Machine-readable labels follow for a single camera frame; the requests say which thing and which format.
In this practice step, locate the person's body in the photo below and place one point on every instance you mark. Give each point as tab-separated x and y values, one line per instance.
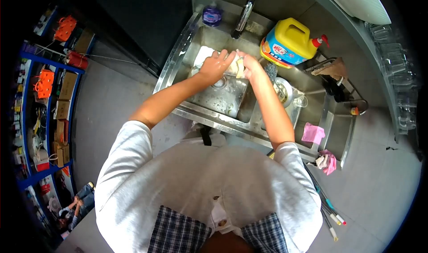
187	186

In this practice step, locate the pink square cloth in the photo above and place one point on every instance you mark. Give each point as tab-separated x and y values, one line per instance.
313	133

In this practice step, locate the steel wool scrubber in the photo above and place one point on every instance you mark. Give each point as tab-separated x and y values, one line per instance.
270	71

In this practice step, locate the person's left hand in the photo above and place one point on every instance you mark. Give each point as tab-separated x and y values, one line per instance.
212	69

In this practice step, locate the white curved panel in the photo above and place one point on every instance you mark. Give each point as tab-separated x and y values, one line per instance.
359	0

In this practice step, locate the person's right hand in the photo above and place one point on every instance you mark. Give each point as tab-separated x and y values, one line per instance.
254	67

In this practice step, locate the yellow white sponge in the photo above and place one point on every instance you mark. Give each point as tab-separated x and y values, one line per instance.
240	71

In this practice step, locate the crumpled pink white cloth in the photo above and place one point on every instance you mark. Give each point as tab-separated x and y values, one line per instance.
327	161

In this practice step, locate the clear drinking glass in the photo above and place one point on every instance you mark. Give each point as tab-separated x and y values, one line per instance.
300	101

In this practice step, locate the rack of clear glasses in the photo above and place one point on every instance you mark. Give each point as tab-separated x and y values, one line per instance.
398	76

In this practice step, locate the person's right fingers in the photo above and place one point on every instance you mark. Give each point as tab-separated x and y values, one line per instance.
242	56

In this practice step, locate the blue storage shelf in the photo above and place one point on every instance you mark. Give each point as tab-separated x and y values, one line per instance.
46	99

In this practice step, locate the person's left thumb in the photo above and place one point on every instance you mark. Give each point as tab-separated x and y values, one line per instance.
230	60

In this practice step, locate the white plate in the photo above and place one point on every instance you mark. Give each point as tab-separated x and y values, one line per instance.
203	56

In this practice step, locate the purple soap bottle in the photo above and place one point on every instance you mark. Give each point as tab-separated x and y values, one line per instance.
212	15

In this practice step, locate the stainless steel sink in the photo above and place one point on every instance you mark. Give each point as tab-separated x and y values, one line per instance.
217	101

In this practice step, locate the person's left fingers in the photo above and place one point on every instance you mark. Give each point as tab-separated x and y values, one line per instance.
219	54

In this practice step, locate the chrome faucet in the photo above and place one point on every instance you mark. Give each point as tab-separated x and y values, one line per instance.
244	17

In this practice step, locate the yellow detergent jug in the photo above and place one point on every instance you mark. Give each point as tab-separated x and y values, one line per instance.
287	41

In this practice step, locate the red fire extinguisher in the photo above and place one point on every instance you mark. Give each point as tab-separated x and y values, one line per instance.
77	60

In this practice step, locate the brown cloth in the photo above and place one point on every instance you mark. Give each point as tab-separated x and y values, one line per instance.
331	69

